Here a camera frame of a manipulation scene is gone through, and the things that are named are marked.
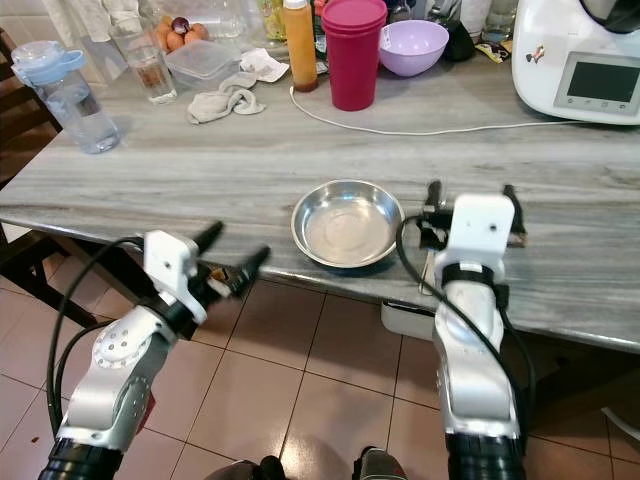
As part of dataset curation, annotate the clear water bottle blue lid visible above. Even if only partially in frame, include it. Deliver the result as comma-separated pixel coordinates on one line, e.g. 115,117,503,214
11,39,121,156

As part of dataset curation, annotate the tall magenta plastic canister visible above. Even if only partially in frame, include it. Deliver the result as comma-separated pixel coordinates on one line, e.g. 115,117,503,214
322,0,390,113

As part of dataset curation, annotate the white box under table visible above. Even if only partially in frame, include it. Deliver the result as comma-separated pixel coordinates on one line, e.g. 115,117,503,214
379,298,443,343

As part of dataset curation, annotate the yellow black snack packet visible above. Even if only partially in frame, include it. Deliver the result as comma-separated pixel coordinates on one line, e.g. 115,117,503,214
473,38,514,64

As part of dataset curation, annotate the hanging white cloth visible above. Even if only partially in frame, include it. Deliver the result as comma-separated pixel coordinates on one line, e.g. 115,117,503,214
50,0,143,41

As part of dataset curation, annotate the dark wooden chair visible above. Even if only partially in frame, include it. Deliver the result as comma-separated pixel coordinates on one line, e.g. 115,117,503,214
0,28,83,293

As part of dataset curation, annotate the crumpled white tissue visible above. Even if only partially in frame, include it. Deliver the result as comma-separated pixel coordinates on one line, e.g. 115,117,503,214
239,47,292,84

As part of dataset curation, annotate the stainless steel spoon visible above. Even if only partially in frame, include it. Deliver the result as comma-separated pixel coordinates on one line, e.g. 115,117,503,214
417,248,435,298

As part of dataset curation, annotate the white kitchen appliance with screen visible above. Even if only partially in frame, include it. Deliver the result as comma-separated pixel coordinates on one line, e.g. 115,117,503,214
511,0,640,127

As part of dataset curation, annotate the clear drinking glass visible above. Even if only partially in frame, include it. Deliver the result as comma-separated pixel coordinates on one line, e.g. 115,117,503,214
111,20,178,106

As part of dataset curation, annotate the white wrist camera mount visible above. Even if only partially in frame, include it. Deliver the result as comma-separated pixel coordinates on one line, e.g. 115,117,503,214
142,229,201,302
447,192,517,267

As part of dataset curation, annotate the round stainless steel bowl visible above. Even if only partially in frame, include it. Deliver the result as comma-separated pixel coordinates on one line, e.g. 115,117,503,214
290,178,406,270

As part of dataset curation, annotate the orange sauce bottle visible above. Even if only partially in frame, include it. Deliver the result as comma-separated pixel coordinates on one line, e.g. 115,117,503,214
281,0,320,94

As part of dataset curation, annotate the clear plastic lidded container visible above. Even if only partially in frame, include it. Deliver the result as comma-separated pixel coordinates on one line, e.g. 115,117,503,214
164,39,242,92

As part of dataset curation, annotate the crumpled grey cloth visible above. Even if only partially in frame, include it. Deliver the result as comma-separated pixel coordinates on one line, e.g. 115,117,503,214
186,71,265,126

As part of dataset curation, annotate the lilac plastic bowl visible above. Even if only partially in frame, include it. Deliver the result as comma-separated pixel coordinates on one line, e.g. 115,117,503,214
377,19,451,78

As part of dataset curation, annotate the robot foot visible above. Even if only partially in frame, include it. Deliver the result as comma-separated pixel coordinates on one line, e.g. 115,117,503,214
228,455,288,480
353,446,408,480

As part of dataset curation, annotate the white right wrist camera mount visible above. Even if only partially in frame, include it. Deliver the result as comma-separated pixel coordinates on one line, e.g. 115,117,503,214
447,192,517,267

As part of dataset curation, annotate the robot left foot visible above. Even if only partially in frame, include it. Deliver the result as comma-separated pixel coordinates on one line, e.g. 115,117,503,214
228,455,288,480

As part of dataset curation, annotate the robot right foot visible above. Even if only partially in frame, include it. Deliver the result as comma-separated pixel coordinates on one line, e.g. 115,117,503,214
353,446,408,480

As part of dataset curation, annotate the white power cable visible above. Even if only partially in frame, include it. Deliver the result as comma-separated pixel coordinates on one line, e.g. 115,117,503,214
287,84,577,137

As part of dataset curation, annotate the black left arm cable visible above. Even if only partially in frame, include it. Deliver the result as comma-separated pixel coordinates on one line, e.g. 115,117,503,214
46,236,149,439

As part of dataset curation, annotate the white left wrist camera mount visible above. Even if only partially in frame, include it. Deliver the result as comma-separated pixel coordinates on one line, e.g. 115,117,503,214
142,229,201,302

